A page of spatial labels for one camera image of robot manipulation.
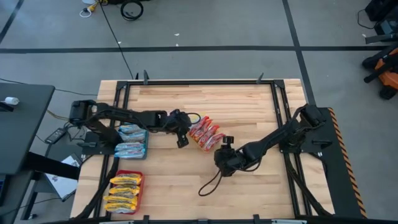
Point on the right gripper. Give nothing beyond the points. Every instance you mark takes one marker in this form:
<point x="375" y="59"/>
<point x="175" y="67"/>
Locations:
<point x="230" y="160"/>

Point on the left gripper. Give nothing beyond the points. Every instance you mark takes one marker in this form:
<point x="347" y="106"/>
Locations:
<point x="180" y="123"/>

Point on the red Maruchan noodle pack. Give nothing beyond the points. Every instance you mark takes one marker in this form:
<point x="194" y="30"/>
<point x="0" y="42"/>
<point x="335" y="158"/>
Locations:
<point x="215" y="141"/>
<point x="198" y="124"/>
<point x="210" y="135"/>
<point x="203" y="130"/>

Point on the blue snack packets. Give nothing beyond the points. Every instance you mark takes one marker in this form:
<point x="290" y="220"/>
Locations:
<point x="147" y="140"/>

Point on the blue Maruchan noodle pack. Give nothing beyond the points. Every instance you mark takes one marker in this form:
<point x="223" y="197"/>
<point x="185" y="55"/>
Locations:
<point x="130" y="128"/>
<point x="129" y="154"/>
<point x="129" y="146"/>
<point x="133" y="136"/>

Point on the yellow Maruchan noodle pack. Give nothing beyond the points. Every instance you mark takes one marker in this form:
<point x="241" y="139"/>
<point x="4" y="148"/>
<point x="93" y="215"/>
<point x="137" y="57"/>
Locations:
<point x="120" y="199"/>
<point x="119" y="208"/>
<point x="124" y="189"/>
<point x="126" y="179"/>

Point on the red plastic bin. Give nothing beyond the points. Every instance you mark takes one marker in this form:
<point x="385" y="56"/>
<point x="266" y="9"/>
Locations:
<point x="141" y="194"/>

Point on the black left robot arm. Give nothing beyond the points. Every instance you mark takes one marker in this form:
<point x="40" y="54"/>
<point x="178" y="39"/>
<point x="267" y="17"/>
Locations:
<point x="136" y="116"/>

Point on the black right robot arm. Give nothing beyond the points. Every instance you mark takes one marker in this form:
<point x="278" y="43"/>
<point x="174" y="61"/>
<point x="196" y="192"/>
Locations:
<point x="280" y="137"/>

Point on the black platform with hazard stripe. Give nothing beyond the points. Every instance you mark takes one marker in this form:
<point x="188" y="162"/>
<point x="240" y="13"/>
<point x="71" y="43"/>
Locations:
<point x="335" y="174"/>

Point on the black power adapter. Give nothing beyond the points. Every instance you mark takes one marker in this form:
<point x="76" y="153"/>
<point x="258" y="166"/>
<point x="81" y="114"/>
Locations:
<point x="56" y="136"/>

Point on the black side desk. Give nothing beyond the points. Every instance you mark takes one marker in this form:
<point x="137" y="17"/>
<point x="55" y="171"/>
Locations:
<point x="21" y="140"/>

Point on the small white bottle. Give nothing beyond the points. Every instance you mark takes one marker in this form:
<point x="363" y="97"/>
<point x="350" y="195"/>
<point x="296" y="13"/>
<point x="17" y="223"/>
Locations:
<point x="12" y="100"/>

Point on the black object on desk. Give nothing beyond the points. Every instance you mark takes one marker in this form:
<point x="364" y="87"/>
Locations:
<point x="3" y="107"/>

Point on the orange and black machine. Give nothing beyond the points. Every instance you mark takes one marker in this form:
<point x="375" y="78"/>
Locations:
<point x="388" y="77"/>

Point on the black equipment stack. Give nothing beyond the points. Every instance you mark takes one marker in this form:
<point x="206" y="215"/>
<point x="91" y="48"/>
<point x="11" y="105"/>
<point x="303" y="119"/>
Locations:
<point x="384" y="12"/>

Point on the black aluminium table frame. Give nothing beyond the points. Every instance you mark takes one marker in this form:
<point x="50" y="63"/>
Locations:
<point x="202" y="82"/>

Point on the black desk leg frame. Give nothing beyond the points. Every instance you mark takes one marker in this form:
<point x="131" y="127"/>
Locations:
<point x="53" y="166"/>

